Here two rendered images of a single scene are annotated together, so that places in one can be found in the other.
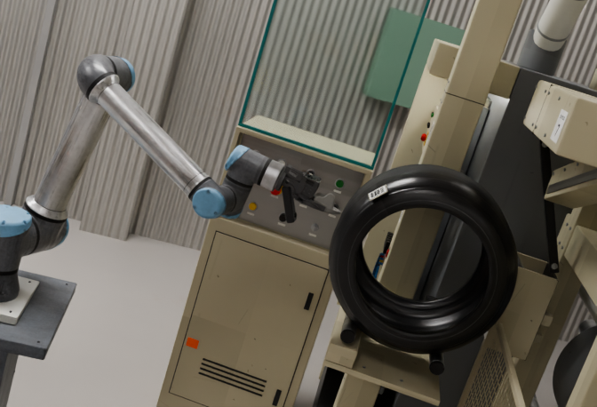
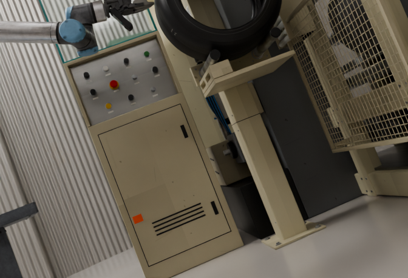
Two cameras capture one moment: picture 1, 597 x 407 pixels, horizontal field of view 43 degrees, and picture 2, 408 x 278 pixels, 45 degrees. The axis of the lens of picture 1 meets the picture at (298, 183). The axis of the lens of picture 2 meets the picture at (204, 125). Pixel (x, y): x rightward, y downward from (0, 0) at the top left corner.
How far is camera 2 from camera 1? 137 cm
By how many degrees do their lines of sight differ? 22
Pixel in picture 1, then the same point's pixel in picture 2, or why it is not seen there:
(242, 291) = (142, 158)
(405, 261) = not seen: hidden behind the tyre
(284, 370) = (204, 186)
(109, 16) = not seen: outside the picture
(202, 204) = (68, 31)
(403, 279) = not seen: hidden behind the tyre
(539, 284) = not seen: outside the picture
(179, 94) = (24, 172)
